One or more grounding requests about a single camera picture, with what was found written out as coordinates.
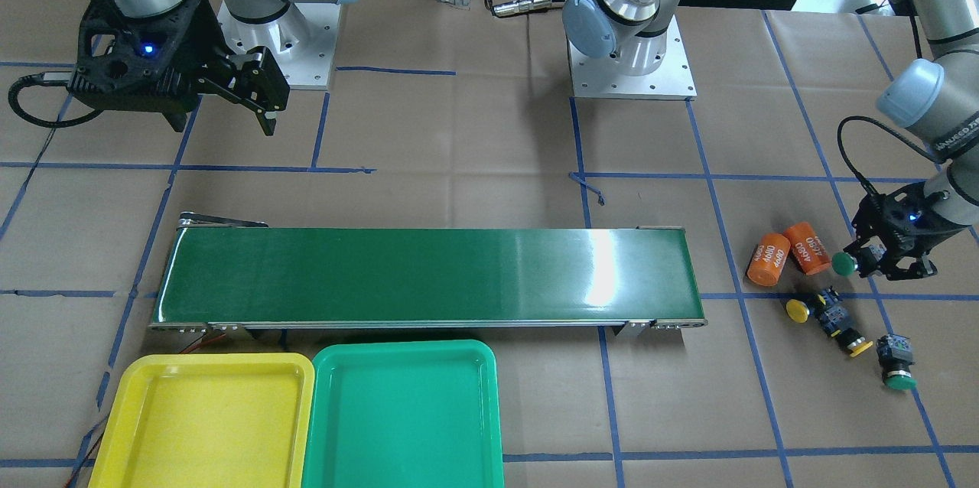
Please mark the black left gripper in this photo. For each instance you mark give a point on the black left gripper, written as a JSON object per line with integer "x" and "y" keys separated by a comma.
{"x": 902, "y": 265}

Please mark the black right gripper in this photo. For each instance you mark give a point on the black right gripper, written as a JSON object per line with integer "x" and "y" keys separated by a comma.
{"x": 193, "y": 35}

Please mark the orange cylinder with 4680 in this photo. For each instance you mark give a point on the orange cylinder with 4680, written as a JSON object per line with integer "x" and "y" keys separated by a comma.
{"x": 807, "y": 248}

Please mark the yellow push button switch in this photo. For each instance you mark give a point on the yellow push button switch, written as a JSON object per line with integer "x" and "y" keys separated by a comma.
{"x": 804, "y": 306}

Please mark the green push button switch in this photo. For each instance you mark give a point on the green push button switch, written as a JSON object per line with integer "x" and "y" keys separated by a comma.
{"x": 844, "y": 263}

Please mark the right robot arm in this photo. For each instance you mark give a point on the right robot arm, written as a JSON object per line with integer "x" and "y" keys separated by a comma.
{"x": 250, "y": 11}

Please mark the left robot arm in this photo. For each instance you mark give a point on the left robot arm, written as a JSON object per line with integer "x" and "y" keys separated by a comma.
{"x": 866, "y": 127}

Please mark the green conveyor belt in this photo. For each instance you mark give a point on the green conveyor belt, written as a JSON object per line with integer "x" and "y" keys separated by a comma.
{"x": 252, "y": 276}

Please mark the yellow plastic tray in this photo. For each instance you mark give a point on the yellow plastic tray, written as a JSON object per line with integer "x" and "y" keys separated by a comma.
{"x": 208, "y": 420}

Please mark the green plastic tray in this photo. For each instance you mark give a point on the green plastic tray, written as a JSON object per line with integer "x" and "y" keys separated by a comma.
{"x": 409, "y": 414}

